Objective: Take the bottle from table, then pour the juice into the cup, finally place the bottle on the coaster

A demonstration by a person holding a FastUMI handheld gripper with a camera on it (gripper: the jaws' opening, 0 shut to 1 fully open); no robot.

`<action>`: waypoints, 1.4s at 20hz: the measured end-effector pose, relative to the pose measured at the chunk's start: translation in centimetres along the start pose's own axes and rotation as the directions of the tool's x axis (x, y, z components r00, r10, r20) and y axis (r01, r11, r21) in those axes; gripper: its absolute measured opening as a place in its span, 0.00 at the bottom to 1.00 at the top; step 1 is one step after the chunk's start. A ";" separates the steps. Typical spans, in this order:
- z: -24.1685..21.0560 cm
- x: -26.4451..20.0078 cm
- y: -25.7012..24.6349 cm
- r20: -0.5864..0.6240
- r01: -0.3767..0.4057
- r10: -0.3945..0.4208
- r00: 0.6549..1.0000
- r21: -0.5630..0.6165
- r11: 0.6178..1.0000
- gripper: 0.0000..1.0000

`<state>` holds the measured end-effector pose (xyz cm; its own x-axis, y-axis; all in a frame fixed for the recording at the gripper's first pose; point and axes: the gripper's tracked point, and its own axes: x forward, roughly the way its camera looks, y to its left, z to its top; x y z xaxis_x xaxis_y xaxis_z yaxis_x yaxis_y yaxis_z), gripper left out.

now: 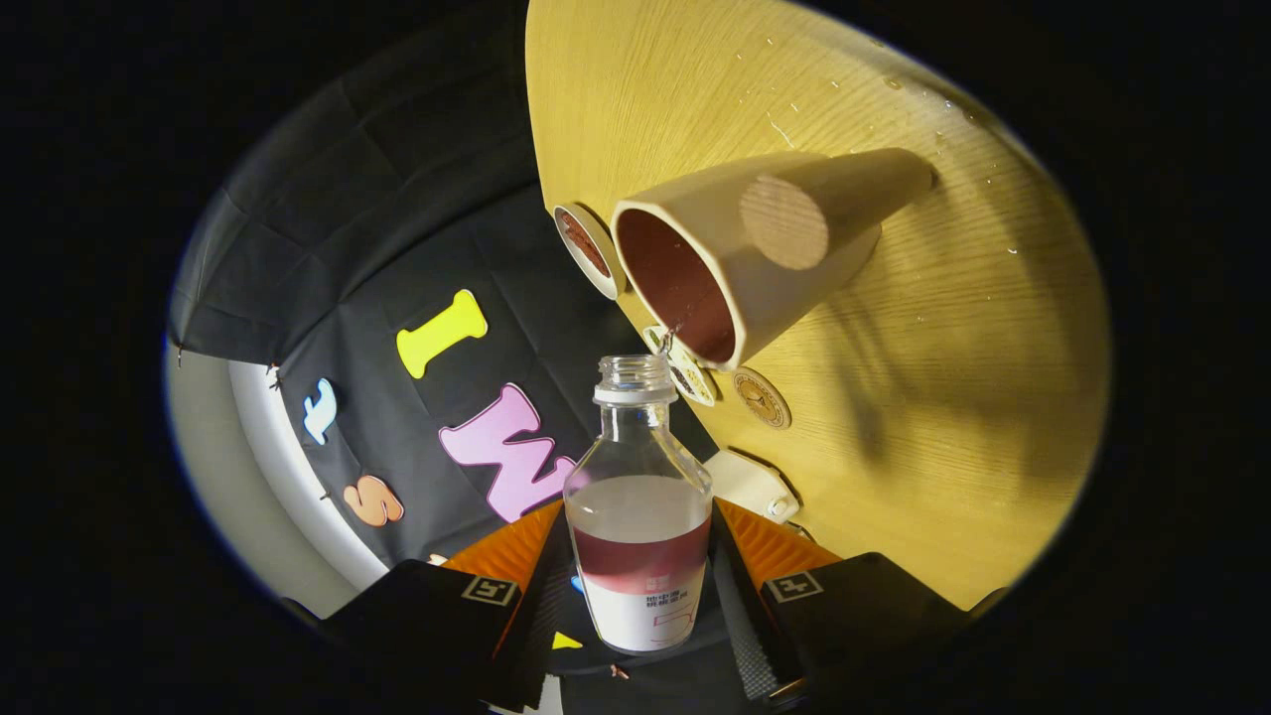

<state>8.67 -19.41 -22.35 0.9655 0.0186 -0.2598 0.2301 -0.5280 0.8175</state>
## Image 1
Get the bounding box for wooden table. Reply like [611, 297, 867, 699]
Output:
[524, 0, 1111, 612]

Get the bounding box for small divided seed dish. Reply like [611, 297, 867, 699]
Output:
[641, 326, 718, 408]

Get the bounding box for black backdrop cloth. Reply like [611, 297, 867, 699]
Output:
[169, 20, 726, 715]

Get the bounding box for red meat slice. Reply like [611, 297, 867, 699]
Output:
[561, 211, 612, 279]

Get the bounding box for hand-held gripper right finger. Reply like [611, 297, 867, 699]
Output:
[710, 500, 974, 711]

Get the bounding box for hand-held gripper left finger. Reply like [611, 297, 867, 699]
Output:
[318, 500, 587, 711]

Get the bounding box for cream cup wooden handle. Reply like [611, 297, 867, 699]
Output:
[611, 147, 936, 370]

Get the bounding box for round white plate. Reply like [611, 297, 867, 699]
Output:
[553, 204, 629, 301]

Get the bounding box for white toaster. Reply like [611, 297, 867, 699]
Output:
[703, 449, 801, 525]

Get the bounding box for round wooden coaster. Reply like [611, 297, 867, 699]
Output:
[733, 367, 792, 430]

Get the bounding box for clear juice bottle pink label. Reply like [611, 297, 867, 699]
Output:
[562, 355, 714, 656]

